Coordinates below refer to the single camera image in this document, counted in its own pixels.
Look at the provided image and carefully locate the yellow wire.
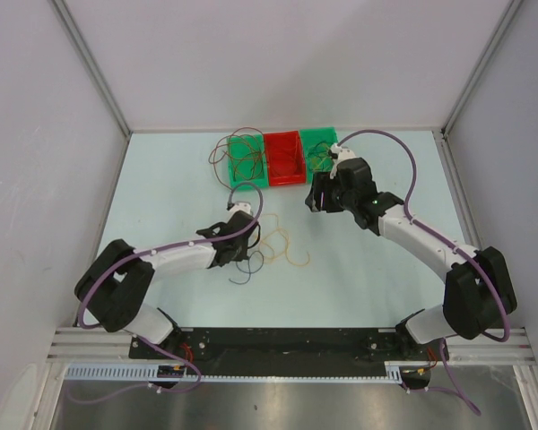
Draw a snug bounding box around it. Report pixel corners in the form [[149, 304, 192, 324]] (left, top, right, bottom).
[[308, 142, 335, 171]]

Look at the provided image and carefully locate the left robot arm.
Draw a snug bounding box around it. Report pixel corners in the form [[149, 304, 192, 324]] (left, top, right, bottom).
[[74, 209, 259, 358]]

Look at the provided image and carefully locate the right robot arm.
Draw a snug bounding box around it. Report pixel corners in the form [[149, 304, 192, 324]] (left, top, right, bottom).
[[305, 158, 517, 359]]

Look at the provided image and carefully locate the red bin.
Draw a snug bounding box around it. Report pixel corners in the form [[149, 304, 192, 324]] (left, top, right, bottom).
[[264, 131, 306, 187]]

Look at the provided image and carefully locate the right green bin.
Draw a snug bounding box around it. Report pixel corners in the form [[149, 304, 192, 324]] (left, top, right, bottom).
[[299, 127, 338, 184]]

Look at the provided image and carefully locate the green bin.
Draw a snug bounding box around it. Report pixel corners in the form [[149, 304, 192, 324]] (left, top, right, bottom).
[[227, 134, 269, 188], [299, 127, 338, 184]]

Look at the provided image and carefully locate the left green bin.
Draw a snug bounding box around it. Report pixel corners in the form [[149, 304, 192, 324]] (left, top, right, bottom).
[[227, 134, 269, 188]]

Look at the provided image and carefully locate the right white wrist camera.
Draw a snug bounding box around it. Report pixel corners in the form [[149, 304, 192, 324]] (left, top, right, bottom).
[[329, 143, 356, 177]]

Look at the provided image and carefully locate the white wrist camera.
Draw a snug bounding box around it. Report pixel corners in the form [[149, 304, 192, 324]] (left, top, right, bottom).
[[227, 202, 253, 217], [329, 143, 356, 177]]

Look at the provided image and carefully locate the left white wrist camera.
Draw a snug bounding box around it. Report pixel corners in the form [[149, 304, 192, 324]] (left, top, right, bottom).
[[227, 202, 253, 217]]

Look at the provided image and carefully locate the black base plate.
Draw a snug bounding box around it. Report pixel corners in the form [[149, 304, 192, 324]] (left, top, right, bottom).
[[128, 326, 450, 378]]

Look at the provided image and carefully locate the grey slotted cable duct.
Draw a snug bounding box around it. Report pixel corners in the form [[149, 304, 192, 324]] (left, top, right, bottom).
[[65, 363, 402, 384]]

